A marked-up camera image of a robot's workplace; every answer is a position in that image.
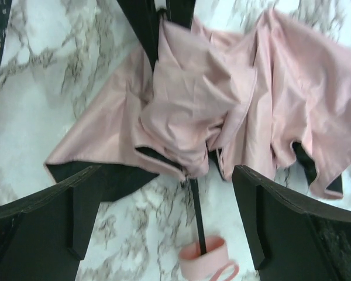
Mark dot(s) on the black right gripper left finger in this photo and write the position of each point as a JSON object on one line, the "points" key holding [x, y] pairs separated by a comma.
{"points": [[45, 236]]}

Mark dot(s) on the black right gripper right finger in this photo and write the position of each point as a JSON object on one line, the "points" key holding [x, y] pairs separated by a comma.
{"points": [[292, 236]]}

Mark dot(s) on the pink folding umbrella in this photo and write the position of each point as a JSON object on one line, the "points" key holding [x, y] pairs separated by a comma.
{"points": [[167, 139]]}

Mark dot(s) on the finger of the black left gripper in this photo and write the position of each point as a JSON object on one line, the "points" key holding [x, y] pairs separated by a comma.
{"points": [[144, 19]]}

